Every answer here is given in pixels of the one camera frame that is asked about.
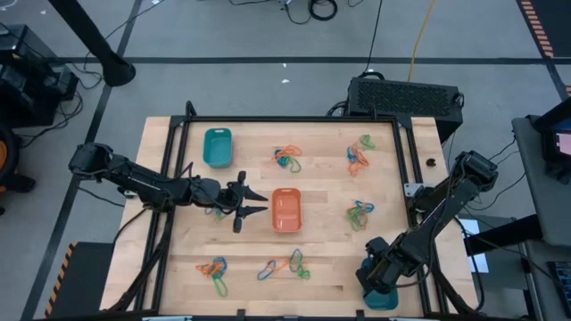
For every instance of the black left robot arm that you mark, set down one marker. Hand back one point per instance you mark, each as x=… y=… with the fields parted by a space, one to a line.
x=143 y=183

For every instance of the black mat hazard stripes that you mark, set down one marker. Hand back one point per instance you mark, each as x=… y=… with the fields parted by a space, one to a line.
x=557 y=22
x=89 y=281

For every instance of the black equipment rack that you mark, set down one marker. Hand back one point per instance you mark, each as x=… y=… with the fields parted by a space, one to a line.
x=27 y=89

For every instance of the dark grey desk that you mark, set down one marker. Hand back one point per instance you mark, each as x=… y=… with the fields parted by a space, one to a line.
x=537 y=294

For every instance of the orange plastic basket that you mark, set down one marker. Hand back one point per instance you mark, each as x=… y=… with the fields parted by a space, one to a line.
x=286 y=214

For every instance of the blue rubber band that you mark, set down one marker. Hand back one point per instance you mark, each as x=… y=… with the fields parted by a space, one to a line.
x=368 y=206
x=349 y=153
x=292 y=260
x=263 y=275
x=223 y=263
x=281 y=161

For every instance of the black aluminium table frame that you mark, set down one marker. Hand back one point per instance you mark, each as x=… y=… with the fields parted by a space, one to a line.
x=290 y=119

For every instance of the teal plastic basket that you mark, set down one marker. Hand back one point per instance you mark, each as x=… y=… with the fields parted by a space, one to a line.
x=217 y=149

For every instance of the black pole stand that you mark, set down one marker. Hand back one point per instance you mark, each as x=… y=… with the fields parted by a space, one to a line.
x=116 y=71

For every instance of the blue plastic basket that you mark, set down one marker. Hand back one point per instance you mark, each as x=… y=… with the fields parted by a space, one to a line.
x=381 y=303

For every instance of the black computer tower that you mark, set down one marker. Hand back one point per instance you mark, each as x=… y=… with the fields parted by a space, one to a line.
x=401 y=104

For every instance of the black monitor pink screen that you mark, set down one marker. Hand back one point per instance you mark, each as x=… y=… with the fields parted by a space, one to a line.
x=551 y=134

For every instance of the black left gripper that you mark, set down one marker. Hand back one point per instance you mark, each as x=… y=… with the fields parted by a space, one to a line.
x=214 y=192

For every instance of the orange black wheeled machine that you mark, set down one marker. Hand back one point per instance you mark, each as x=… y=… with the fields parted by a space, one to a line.
x=9 y=178

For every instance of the silver metal bracket plate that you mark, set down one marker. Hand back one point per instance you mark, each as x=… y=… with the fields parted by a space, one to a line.
x=411 y=189

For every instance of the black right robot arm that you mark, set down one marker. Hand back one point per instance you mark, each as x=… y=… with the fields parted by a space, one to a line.
x=446 y=200

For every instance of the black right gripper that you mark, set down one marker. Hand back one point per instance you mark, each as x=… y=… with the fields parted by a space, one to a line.
x=379 y=265

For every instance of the black keyboard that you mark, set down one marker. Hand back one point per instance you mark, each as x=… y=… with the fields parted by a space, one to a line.
x=563 y=285

